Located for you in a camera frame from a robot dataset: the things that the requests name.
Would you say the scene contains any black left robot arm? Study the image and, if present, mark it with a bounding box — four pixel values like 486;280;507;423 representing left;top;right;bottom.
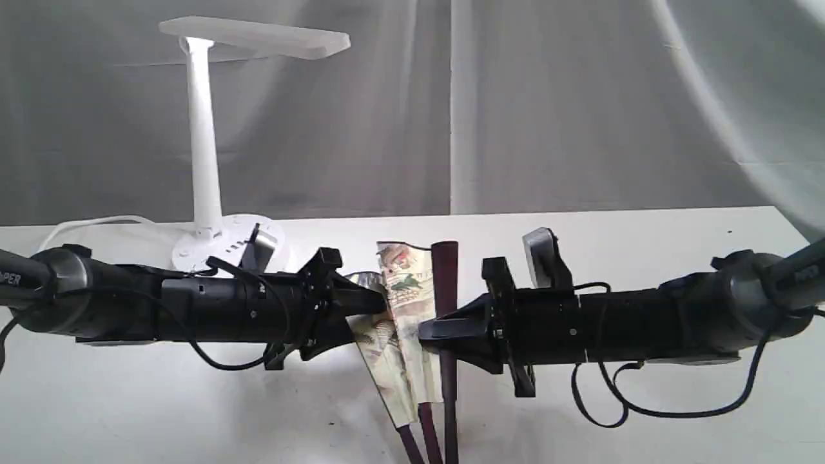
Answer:
1;244;387;372

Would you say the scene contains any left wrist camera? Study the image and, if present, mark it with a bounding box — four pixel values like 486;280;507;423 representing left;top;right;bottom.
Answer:
238;223;277;273

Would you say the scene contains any white desk lamp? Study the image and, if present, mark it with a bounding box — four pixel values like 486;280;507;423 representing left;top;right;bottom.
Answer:
159;17;351;272

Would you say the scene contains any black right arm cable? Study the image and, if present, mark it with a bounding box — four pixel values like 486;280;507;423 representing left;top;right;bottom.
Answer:
570;280;825;429

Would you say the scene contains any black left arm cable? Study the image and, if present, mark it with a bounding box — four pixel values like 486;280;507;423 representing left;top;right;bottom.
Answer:
0;256;297;374

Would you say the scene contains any white lamp power cable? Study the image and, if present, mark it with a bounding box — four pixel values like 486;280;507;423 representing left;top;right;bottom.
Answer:
37;215;194;252

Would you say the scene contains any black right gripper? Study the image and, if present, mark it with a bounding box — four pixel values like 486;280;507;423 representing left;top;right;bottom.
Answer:
418;256;587;398

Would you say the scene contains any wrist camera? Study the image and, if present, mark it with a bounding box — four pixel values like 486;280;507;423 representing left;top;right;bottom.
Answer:
522;227;574;289
238;223;277;273

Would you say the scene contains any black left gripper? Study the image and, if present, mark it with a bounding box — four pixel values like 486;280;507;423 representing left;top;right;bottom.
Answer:
157;247;387;370

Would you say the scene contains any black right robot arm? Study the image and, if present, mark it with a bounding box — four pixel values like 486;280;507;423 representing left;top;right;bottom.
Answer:
418;228;823;398

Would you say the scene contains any painted paper folding fan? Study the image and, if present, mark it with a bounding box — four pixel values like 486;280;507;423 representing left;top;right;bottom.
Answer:
347;240;445;463

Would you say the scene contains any grey backdrop curtain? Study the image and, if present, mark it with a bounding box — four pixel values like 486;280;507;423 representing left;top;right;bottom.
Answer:
2;1;823;236

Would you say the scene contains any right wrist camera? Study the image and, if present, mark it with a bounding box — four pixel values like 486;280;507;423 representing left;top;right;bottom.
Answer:
522;227;574;289

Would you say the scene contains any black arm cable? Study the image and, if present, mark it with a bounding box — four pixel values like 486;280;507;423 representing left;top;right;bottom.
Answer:
0;256;297;374
570;280;825;429

